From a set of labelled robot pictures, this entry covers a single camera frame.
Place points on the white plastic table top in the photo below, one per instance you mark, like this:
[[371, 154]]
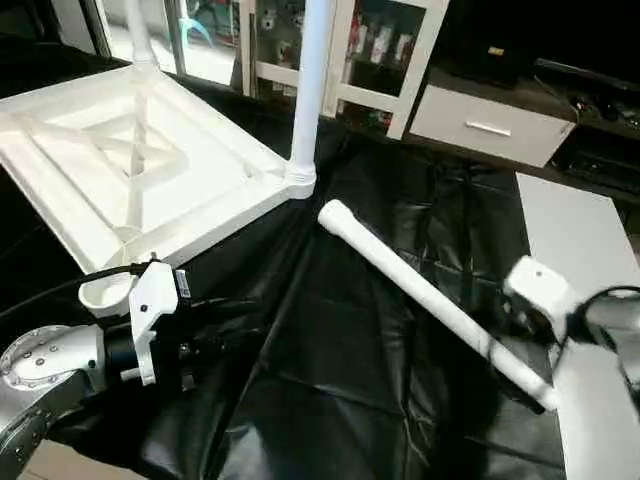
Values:
[[130, 150]]

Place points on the black work mat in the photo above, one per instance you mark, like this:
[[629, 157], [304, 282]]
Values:
[[350, 380]]

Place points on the white glass-door cabinet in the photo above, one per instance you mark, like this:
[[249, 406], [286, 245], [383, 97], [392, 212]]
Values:
[[380, 50]]

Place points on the white drawer unit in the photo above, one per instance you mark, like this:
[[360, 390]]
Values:
[[490, 125]]

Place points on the white plastic table leg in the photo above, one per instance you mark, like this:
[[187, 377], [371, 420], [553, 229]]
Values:
[[140, 35], [430, 300], [308, 90]]

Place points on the black box yellow label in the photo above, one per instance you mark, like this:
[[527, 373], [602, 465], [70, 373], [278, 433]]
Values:
[[495, 45]]

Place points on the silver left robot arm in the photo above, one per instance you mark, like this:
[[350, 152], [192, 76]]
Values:
[[50, 370]]

